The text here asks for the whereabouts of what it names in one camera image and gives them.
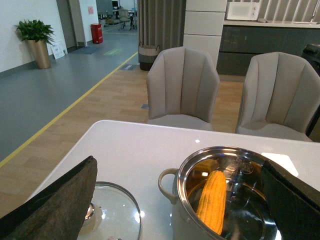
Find potted green plant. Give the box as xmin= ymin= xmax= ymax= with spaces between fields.
xmin=15 ymin=19 xmax=54 ymax=69

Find dark grey kitchen counter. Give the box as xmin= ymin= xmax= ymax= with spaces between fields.
xmin=216 ymin=22 xmax=320 ymax=76

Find white floor sign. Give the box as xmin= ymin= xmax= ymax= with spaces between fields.
xmin=51 ymin=40 xmax=67 ymax=60

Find beige upholstered chair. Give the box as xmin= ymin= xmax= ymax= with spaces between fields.
xmin=146 ymin=46 xmax=220 ymax=131
xmin=235 ymin=52 xmax=320 ymax=142

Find black washing machine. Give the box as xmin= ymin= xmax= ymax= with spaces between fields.
xmin=301 ymin=43 xmax=320 ymax=75

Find white microwave oven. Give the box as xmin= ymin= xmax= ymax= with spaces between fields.
xmin=225 ymin=2 xmax=261 ymax=21

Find left beige upholstered chair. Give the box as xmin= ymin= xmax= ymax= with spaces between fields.
xmin=146 ymin=46 xmax=220 ymax=131

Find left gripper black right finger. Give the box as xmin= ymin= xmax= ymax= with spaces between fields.
xmin=261 ymin=160 xmax=320 ymax=240

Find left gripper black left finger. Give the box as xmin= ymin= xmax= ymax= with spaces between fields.
xmin=0 ymin=156 xmax=98 ymax=240

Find grey ribbed curtain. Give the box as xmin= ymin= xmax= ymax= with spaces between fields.
xmin=137 ymin=0 xmax=186 ymax=50

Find yellow corn cob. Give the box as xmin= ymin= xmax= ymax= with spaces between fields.
xmin=196 ymin=170 xmax=227 ymax=235

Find white refrigerator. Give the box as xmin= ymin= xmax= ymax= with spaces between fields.
xmin=183 ymin=0 xmax=227 ymax=65

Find glass pot lid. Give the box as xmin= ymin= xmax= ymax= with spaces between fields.
xmin=77 ymin=181 xmax=143 ymax=240

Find distant office chair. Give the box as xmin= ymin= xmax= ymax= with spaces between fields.
xmin=118 ymin=9 xmax=130 ymax=29

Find right beige upholstered chair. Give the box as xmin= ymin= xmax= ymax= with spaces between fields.
xmin=235 ymin=52 xmax=320 ymax=142

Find striped woven basket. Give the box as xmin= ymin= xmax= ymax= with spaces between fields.
xmin=138 ymin=41 xmax=161 ymax=71

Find red fire extinguisher box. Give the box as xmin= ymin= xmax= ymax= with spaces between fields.
xmin=90 ymin=23 xmax=103 ymax=44

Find white electric cooking pot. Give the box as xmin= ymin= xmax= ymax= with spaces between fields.
xmin=158 ymin=146 xmax=282 ymax=240

